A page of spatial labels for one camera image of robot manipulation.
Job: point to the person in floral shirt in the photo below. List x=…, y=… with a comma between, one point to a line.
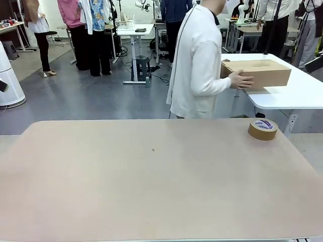
x=97, y=15

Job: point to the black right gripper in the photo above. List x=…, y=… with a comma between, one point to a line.
x=315, y=65

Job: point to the person in white shirt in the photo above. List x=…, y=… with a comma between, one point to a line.
x=196, y=50

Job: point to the grey plastic stool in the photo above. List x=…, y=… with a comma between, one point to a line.
x=141, y=68

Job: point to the person in grey trousers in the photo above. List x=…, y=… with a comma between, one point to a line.
x=306, y=37

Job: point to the brown cardboard box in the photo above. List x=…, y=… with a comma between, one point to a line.
x=267, y=75

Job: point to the brown packing tape roll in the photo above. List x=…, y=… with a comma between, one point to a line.
x=262, y=133

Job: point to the wooden side table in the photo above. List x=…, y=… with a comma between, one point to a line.
x=10, y=25

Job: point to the person's left hand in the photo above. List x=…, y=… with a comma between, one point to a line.
x=225, y=60

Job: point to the woman in white top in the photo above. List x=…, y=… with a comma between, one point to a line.
x=41, y=25

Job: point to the small grey stool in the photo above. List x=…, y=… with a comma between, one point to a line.
x=10, y=49

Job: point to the person in dark blue jacket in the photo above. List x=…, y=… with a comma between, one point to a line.
x=174, y=12

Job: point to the white power socket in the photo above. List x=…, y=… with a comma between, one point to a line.
x=293, y=119

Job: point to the white table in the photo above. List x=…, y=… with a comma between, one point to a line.
x=290, y=98

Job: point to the green bottle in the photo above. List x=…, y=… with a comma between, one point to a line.
x=148, y=82

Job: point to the person in black trousers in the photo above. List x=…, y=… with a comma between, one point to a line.
x=273, y=32

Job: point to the black office chair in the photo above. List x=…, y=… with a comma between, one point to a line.
x=54, y=34

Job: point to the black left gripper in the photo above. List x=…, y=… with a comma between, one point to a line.
x=3, y=87

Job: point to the small white robot arm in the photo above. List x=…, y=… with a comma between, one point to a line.
x=243, y=12

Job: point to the person's right hand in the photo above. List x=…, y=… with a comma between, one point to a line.
x=241, y=82

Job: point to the person in pink shirt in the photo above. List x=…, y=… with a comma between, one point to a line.
x=70, y=12

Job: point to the white height-adjustable desk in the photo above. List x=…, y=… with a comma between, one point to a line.
x=133, y=31

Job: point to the right forearm white sleeve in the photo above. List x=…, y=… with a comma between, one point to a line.
x=214, y=87

